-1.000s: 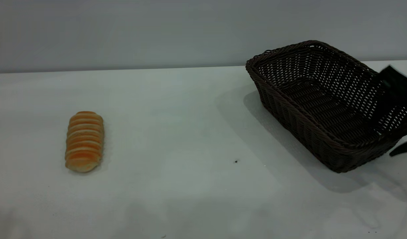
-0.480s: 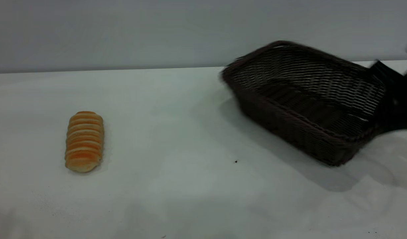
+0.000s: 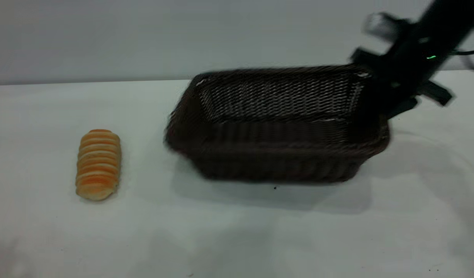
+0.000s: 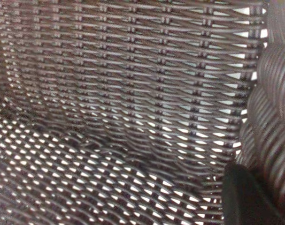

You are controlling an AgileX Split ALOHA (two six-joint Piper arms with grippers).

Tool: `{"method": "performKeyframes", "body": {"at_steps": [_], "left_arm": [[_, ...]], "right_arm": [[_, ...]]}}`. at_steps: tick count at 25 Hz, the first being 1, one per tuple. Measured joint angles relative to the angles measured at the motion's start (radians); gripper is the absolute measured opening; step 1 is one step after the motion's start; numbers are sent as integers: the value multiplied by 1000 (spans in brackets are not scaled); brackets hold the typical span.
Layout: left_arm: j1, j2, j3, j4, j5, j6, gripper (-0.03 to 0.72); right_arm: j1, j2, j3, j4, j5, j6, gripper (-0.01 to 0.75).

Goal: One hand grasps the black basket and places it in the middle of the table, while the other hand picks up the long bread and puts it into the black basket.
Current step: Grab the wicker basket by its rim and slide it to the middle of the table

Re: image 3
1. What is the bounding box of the dark brown woven basket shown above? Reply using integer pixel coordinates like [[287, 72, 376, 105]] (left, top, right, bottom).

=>
[[164, 65, 391, 183]]

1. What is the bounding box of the black cable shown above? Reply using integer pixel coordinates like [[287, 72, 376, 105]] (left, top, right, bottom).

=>
[[451, 47, 474, 74]]

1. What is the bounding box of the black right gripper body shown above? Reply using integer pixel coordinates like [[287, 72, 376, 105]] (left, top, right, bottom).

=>
[[351, 33, 454, 107]]

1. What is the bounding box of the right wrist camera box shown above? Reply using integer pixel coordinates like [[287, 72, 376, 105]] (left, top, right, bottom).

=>
[[362, 12, 412, 41]]

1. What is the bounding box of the orange ridged bread roll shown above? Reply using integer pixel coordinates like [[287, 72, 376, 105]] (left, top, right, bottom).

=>
[[75, 129, 122, 202]]

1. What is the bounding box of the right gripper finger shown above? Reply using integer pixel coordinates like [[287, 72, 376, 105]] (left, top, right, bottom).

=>
[[386, 96, 420, 120], [361, 71, 390, 125]]

